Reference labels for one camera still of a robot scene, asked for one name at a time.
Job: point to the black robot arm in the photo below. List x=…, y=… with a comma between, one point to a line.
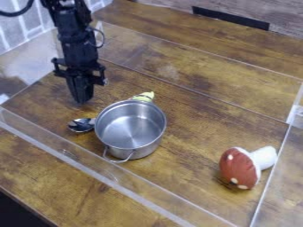
x=64, y=4

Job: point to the green handled metal spoon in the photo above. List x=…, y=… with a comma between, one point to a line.
x=85, y=124

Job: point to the clear acrylic barrier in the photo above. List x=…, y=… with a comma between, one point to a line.
x=178, y=178

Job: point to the small steel pot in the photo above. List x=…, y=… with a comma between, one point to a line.
x=130, y=127

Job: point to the plush red mushroom toy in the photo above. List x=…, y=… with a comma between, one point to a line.
x=242, y=166

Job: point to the black wall slot strip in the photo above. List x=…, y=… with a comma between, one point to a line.
x=231, y=18

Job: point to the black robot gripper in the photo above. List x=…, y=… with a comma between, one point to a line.
x=79, y=65

